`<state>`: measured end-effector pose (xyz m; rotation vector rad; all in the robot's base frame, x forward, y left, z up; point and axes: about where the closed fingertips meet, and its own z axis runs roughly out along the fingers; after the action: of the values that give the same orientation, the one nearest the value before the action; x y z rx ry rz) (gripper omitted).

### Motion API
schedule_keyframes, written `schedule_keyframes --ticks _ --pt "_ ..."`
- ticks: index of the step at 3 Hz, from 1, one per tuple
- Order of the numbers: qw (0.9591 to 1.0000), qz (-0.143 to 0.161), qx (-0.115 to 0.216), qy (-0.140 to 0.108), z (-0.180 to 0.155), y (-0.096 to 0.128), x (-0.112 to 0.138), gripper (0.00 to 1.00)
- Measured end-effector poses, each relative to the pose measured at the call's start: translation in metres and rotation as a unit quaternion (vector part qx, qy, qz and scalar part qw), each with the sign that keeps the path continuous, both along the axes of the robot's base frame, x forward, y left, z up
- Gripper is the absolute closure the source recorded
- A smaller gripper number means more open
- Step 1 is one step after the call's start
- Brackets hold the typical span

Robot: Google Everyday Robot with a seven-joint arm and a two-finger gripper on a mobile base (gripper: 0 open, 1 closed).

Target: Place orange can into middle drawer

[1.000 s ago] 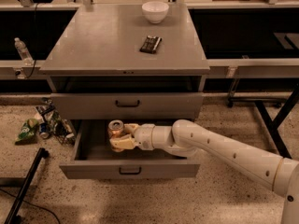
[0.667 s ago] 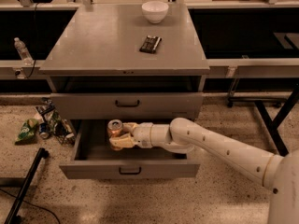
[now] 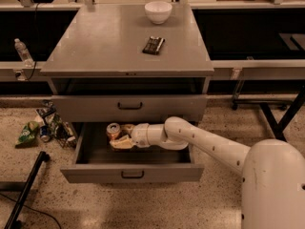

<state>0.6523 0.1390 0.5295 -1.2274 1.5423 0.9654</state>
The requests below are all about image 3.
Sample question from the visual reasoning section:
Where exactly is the black snack bar packet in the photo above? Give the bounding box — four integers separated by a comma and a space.
142, 36, 165, 55

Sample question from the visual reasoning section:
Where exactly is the open grey lower drawer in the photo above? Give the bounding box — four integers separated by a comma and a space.
61, 122, 204, 183

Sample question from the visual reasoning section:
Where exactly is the black stand frame right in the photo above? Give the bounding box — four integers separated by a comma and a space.
258, 84, 305, 141

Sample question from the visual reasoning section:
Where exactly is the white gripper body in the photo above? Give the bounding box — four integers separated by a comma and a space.
131, 123, 150, 148

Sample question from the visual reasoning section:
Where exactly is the clear plastic water bottle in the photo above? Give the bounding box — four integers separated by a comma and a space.
14, 38, 34, 68

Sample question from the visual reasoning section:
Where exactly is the black floor cable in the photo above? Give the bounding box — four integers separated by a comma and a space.
0, 192, 63, 229

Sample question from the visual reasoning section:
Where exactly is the black wheeled cart base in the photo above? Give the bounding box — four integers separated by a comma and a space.
232, 80, 291, 110

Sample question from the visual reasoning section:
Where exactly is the green chip bag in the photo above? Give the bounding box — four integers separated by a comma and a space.
15, 121, 39, 148

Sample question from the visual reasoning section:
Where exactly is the orange soda can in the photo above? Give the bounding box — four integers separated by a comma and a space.
106, 123, 121, 140

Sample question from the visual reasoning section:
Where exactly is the closed grey upper drawer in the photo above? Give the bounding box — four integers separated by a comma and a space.
51, 94, 207, 122

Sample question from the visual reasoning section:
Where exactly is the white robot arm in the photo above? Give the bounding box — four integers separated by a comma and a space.
106, 116, 305, 229

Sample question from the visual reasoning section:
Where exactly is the black stand leg left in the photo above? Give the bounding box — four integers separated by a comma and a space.
0, 152, 50, 229

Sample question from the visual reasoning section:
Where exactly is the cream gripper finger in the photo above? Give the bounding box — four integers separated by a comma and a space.
110, 135, 134, 150
121, 124, 134, 135

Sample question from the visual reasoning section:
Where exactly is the grey metal drawer cabinet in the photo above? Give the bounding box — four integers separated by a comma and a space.
40, 3, 214, 185

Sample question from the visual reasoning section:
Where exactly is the white ceramic bowl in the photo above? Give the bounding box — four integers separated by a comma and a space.
144, 1, 173, 25

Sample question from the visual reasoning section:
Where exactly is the blue soda can on floor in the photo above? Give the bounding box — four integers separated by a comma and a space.
39, 125, 51, 142

